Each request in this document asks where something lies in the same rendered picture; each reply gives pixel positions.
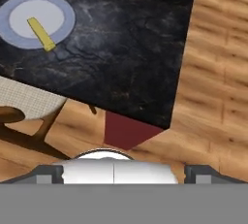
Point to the white rounded object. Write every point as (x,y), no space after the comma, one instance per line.
(119,171)

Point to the yellow butter stick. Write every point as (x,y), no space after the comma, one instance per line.
(41,34)

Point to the wooden chair with woven seat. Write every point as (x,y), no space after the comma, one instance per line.
(25,98)

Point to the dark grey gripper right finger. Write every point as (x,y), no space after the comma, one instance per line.
(198,173)

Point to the blue rimmed white plate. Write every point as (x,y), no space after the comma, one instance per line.
(61,14)

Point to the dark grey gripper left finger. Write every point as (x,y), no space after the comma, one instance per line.
(48,173)

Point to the dark red table base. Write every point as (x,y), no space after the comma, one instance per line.
(124,131)

